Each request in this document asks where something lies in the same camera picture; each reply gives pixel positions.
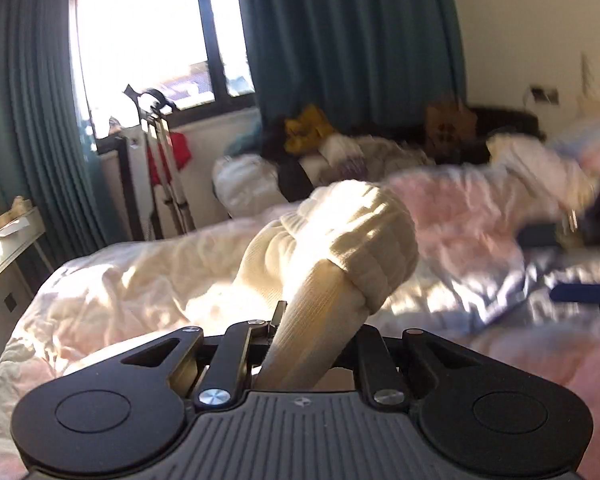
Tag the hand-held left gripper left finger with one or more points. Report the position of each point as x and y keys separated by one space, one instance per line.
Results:
x=240 y=355

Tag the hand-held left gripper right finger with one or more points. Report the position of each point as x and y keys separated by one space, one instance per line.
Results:
x=375 y=360

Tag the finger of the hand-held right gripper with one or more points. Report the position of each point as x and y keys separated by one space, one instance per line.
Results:
x=540 y=237
x=585 y=294

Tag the cream white knitted sock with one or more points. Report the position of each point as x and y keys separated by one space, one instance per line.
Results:
x=340 y=230

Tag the pile of white clothes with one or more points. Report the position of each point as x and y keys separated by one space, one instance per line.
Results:
x=245 y=180

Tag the white fluffy cloth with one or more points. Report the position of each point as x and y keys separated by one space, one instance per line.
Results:
x=540 y=165

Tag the pastel pillow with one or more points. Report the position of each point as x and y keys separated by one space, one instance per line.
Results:
x=587 y=132

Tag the black headboard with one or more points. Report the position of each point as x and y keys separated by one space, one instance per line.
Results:
x=510 y=120

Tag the pink and white quilt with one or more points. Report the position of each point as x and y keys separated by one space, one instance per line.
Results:
x=130 y=285

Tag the brown paper bag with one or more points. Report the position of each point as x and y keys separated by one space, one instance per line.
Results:
x=447 y=127

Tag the red cloth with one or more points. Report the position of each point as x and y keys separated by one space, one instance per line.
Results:
x=177 y=152

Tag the yellow cloth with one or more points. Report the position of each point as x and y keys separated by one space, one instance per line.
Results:
x=305 y=130

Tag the white desk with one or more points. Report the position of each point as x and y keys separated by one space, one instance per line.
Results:
x=5 y=255

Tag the teal curtain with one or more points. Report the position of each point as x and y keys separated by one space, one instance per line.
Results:
x=25 y=110
x=350 y=35

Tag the black framed window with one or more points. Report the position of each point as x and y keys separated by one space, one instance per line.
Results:
x=145 y=35

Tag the wall socket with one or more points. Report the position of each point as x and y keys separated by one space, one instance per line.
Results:
x=545 y=95

